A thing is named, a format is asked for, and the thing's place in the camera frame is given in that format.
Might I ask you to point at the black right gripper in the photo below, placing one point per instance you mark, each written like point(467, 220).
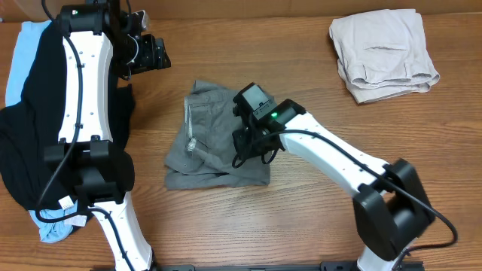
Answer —
point(244, 150)

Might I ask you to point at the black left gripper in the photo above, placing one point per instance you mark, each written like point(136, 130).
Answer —
point(154, 54)

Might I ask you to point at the grey shorts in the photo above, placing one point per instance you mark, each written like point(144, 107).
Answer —
point(203, 151)

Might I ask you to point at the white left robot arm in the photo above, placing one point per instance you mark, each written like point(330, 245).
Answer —
point(101, 40)

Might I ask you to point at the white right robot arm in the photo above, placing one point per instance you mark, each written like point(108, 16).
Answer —
point(391, 206)

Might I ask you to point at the light blue garment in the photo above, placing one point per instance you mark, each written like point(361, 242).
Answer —
point(23, 58)

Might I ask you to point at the black shirt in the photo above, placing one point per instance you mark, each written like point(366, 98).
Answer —
point(33, 124)

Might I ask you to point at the folded beige shorts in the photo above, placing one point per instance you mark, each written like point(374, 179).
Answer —
point(382, 54)

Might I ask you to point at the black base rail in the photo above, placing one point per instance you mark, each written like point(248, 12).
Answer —
point(263, 267)

